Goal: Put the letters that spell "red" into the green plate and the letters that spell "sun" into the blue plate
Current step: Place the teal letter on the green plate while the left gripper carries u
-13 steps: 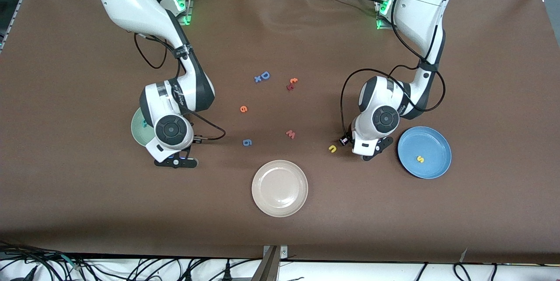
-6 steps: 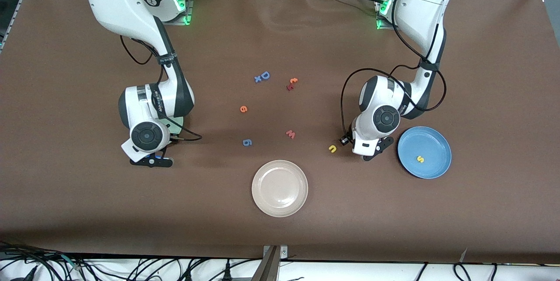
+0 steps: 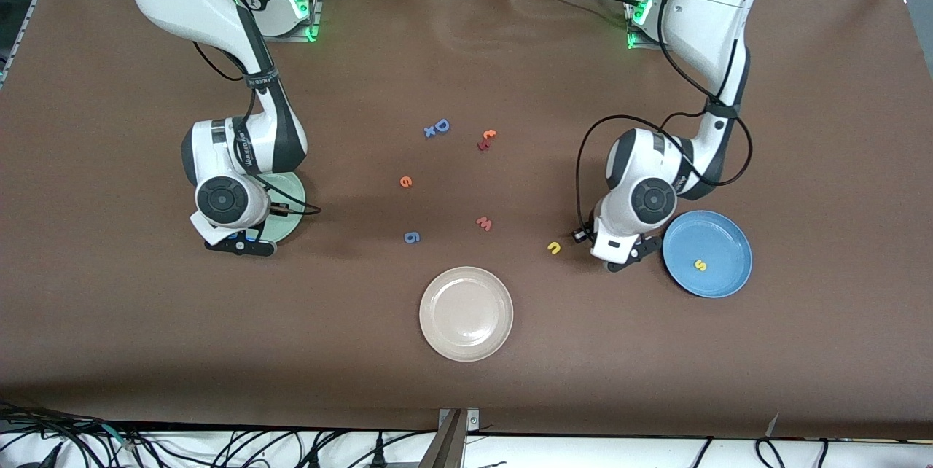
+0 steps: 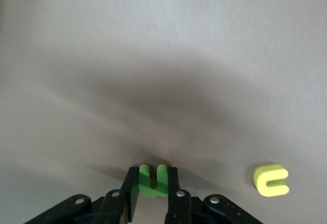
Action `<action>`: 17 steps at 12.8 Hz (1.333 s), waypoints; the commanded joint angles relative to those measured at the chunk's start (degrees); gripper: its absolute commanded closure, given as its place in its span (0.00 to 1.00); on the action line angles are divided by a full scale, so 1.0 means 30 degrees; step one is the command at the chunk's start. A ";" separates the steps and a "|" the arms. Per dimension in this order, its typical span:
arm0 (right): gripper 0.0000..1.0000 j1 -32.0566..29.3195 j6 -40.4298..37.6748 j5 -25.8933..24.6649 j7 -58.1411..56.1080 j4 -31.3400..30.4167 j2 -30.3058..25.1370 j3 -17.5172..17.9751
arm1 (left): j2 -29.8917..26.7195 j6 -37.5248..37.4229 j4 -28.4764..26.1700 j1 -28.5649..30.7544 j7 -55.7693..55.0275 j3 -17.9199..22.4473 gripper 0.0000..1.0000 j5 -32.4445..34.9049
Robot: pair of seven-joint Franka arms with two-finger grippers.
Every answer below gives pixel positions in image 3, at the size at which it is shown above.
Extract blue plate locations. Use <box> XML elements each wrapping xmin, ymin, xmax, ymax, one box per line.
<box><xmin>660</xmin><ymin>210</ymin><xmax>753</xmax><ymax>299</ymax></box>

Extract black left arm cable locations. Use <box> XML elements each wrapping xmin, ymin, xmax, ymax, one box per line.
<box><xmin>574</xmin><ymin>0</ymin><xmax>753</xmax><ymax>235</ymax></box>

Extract brown table cover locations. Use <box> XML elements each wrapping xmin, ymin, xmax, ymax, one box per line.
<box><xmin>0</xmin><ymin>0</ymin><xmax>933</xmax><ymax>441</ymax></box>

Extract beige plate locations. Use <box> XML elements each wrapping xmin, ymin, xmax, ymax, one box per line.
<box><xmin>419</xmin><ymin>266</ymin><xmax>514</xmax><ymax>362</ymax></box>

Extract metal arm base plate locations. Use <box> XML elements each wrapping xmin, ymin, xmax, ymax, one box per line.
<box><xmin>251</xmin><ymin>0</ymin><xmax>323</xmax><ymax>43</ymax></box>
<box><xmin>625</xmin><ymin>0</ymin><xmax>660</xmax><ymax>52</ymax></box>

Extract small metal clamp bracket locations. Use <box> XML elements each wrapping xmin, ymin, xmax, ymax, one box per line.
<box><xmin>437</xmin><ymin>408</ymin><xmax>480</xmax><ymax>432</ymax></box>

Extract tangled black cables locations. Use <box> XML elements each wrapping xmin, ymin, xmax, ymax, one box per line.
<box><xmin>0</xmin><ymin>401</ymin><xmax>154</xmax><ymax>468</ymax></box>

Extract aluminium profile bar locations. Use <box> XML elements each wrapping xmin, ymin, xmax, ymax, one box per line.
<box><xmin>418</xmin><ymin>410</ymin><xmax>467</xmax><ymax>468</ymax></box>

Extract black looped cable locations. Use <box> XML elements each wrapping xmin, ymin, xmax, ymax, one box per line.
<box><xmin>754</xmin><ymin>437</ymin><xmax>786</xmax><ymax>468</ymax></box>

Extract light green plate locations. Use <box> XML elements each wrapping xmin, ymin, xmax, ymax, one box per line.
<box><xmin>257</xmin><ymin>171</ymin><xmax>307</xmax><ymax>244</ymax></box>

